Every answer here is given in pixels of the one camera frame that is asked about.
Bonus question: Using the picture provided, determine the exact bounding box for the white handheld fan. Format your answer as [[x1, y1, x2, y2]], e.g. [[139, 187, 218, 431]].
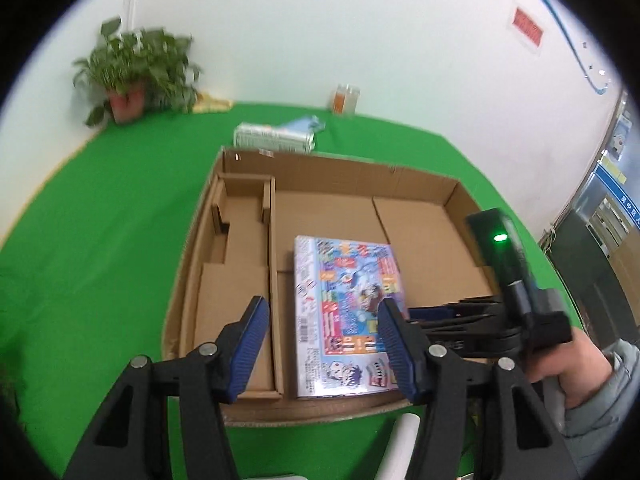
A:
[[375, 413, 421, 480]]

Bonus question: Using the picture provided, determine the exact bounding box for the colourful printed box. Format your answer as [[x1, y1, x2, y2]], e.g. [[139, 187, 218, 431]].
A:
[[294, 235, 407, 399]]

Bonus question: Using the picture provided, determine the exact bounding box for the person's right hand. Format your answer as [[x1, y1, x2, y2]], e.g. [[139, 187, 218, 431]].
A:
[[525, 327, 613, 410]]

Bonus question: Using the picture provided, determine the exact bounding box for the grey right jacket sleeve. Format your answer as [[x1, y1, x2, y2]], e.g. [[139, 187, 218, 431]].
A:
[[562, 339, 639, 478]]

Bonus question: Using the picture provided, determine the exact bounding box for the glass door with posters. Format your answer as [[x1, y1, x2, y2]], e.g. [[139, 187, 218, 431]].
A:
[[548, 90, 639, 347]]

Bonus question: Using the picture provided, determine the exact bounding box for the green table cloth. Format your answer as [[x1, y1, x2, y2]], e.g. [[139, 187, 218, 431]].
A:
[[1, 104, 563, 479]]

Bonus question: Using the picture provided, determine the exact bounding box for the brown cardboard box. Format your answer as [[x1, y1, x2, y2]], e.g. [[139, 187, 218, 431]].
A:
[[162, 148, 497, 427]]

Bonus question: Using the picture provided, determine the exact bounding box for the small clear jar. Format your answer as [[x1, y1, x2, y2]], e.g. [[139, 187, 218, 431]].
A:
[[330, 84, 360, 116]]

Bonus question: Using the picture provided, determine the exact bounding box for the light blue packet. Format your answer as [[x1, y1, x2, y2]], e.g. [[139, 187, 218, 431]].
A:
[[279, 115, 326, 134]]

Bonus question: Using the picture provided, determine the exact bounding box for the white green carton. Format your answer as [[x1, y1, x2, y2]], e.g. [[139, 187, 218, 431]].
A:
[[232, 122, 314, 153]]

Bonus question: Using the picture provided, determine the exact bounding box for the yellow cloth by plant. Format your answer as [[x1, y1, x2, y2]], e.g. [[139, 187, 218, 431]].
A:
[[192, 92, 234, 114]]

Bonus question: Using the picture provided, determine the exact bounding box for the potted green plant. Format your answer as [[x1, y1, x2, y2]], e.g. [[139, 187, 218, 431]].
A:
[[72, 16, 202, 128]]

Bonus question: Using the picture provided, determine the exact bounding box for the red wall sign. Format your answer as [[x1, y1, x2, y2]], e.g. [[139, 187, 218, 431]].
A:
[[506, 6, 544, 54]]

